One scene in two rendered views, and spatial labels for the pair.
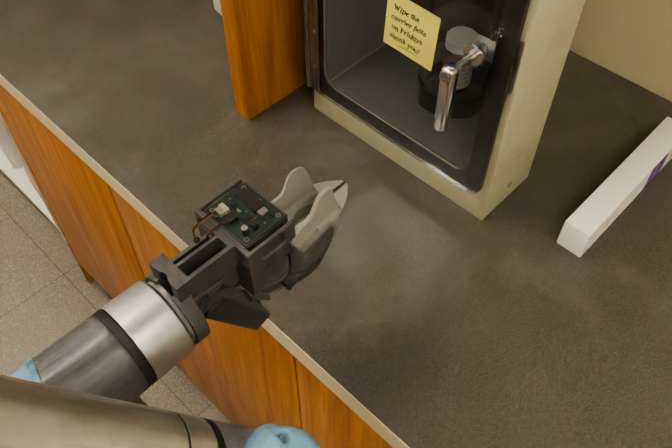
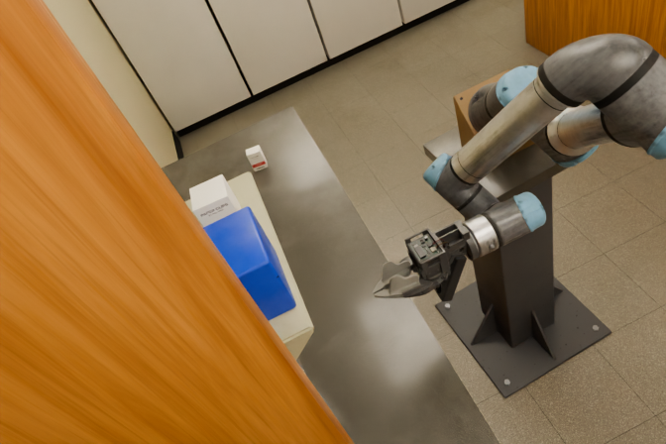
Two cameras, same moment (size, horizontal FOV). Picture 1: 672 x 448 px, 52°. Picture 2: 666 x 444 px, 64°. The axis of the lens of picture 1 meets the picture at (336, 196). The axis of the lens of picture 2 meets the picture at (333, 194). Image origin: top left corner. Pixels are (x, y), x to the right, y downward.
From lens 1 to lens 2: 1.06 m
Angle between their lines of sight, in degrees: 81
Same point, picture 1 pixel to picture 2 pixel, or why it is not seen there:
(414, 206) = (331, 394)
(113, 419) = (474, 143)
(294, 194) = (399, 282)
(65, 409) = (483, 134)
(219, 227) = (436, 241)
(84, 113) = not seen: outside the picture
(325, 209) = (388, 270)
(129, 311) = (481, 222)
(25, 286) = not seen: outside the picture
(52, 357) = (512, 211)
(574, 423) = (328, 269)
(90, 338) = (497, 214)
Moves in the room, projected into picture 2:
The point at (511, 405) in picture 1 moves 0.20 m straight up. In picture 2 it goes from (347, 280) to (323, 230)
